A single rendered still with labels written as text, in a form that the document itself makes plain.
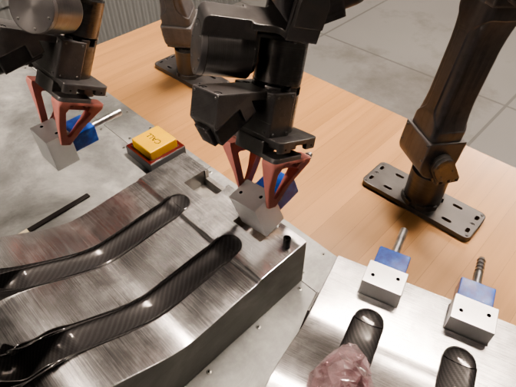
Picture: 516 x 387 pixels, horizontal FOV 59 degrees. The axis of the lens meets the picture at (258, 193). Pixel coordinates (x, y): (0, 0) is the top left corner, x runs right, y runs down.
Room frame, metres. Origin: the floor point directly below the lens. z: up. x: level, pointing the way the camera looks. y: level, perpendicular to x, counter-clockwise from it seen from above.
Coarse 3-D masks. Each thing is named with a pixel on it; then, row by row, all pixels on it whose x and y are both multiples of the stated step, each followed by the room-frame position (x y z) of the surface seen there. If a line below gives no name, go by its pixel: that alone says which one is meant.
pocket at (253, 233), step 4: (236, 220) 0.42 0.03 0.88; (240, 220) 0.42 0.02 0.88; (240, 224) 0.42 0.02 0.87; (244, 224) 0.43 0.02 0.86; (244, 228) 0.42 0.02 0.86; (248, 228) 0.42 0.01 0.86; (252, 228) 0.42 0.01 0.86; (276, 228) 0.41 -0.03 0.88; (248, 232) 0.42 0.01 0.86; (252, 232) 0.42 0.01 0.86; (256, 232) 0.42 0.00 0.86; (272, 232) 0.41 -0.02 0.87; (256, 236) 0.41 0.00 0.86; (260, 236) 0.41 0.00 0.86; (264, 236) 0.41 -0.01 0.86; (260, 240) 0.40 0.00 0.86
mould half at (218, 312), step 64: (128, 192) 0.47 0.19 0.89; (192, 192) 0.47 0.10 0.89; (0, 256) 0.33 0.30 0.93; (128, 256) 0.36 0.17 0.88; (192, 256) 0.36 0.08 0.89; (256, 256) 0.35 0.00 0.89; (0, 320) 0.24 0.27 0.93; (64, 320) 0.25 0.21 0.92; (192, 320) 0.27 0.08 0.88; (256, 320) 0.31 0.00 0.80; (64, 384) 0.17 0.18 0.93; (128, 384) 0.18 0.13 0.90
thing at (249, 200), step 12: (312, 156) 0.48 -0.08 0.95; (276, 180) 0.44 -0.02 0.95; (240, 192) 0.42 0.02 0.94; (252, 192) 0.41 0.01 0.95; (264, 192) 0.41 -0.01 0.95; (288, 192) 0.42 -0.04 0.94; (240, 204) 0.40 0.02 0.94; (252, 204) 0.39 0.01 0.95; (264, 204) 0.39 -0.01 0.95; (240, 216) 0.41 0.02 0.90; (252, 216) 0.39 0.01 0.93; (264, 216) 0.39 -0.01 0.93; (276, 216) 0.40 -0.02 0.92; (264, 228) 0.38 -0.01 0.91
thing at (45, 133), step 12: (48, 120) 0.55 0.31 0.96; (72, 120) 0.57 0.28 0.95; (96, 120) 0.58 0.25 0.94; (108, 120) 0.58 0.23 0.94; (36, 132) 0.52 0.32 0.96; (48, 132) 0.52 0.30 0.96; (84, 132) 0.54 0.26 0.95; (96, 132) 0.55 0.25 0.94; (48, 144) 0.50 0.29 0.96; (60, 144) 0.51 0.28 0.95; (72, 144) 0.52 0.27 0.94; (84, 144) 0.53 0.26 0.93; (48, 156) 0.51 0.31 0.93; (60, 156) 0.50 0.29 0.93; (72, 156) 0.51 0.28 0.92; (60, 168) 0.50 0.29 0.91
